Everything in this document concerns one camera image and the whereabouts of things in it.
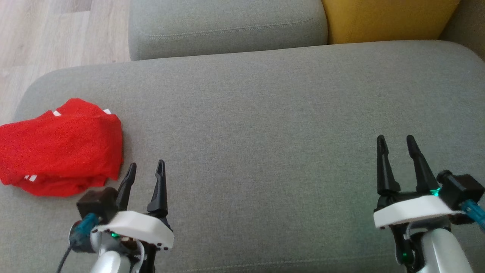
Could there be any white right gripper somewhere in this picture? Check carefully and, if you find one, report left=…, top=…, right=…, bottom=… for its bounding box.
left=373, top=135, right=467, bottom=230

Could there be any yellow pillow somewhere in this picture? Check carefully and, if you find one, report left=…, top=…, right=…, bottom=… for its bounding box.
left=321, top=0, right=462, bottom=45

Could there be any camera cable, teal plug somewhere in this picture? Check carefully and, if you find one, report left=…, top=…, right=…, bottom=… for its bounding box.
left=460, top=200, right=485, bottom=230
left=57, top=212, right=100, bottom=273

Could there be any red basketball jersey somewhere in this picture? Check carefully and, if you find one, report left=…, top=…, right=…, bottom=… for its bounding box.
left=0, top=98, right=124, bottom=187

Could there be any left camera cable, teal plug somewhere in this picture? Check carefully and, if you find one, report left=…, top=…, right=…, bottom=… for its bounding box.
left=57, top=212, right=100, bottom=273

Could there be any right camera cable, teal plug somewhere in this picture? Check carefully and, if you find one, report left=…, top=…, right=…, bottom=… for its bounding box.
left=460, top=200, right=485, bottom=230

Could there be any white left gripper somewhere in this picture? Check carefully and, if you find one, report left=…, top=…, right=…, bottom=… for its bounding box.
left=93, top=160, right=175, bottom=251

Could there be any wide grey sofa back cushion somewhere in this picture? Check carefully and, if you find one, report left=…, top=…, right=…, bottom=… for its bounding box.
left=128, top=0, right=329, bottom=61

